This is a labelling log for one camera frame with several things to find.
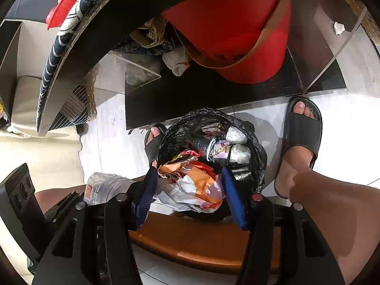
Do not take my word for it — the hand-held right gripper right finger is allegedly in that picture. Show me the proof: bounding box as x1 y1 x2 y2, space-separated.
221 166 345 285

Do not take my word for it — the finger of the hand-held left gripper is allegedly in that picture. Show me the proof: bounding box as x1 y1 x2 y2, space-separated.
44 190 87 224

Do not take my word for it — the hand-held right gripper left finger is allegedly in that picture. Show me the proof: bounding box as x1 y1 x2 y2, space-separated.
31 166 160 285

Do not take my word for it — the orange white snack bag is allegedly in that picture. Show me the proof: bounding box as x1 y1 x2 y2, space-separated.
154 150 227 214

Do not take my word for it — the pink white snack wrapper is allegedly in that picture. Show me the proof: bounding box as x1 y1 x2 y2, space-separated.
207 142 233 162

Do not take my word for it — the dark brown snack wrapper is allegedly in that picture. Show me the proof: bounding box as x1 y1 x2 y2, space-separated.
201 123 227 135

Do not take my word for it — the black trash bag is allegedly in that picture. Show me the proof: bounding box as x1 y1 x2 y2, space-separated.
154 108 268 223

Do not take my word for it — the black left slipper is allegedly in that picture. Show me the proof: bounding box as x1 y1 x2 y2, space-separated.
144 123 169 170

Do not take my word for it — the black slipper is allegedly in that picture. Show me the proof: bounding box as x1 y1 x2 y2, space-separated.
273 95 323 200
144 123 169 170

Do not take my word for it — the brown wooden stool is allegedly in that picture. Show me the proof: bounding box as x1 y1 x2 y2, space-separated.
128 210 282 274

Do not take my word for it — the black right slipper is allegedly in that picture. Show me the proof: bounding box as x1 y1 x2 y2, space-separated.
273 95 323 200

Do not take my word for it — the person's right leg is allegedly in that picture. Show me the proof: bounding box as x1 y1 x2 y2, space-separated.
275 101 380 285

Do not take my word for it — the black coffee table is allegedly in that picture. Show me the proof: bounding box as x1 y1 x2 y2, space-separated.
35 0 380 132

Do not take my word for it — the clear plastic container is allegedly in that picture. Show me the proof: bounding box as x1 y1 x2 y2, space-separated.
116 56 163 87

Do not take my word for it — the white cloth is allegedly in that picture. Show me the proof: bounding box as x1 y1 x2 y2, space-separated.
162 45 191 77

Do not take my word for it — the black side shelf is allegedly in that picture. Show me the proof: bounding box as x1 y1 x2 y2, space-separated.
0 19 43 121

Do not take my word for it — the folded patterned cloth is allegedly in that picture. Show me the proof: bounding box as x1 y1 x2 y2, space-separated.
114 15 176 56

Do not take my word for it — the blue white checkered tablecloth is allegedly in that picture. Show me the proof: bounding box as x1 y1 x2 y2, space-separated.
36 0 380 133

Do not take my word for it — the red plastic bucket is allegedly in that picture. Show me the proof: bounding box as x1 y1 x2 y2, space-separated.
161 0 294 85

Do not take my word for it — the red plastic basket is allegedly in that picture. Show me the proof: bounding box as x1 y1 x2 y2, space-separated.
45 0 84 31

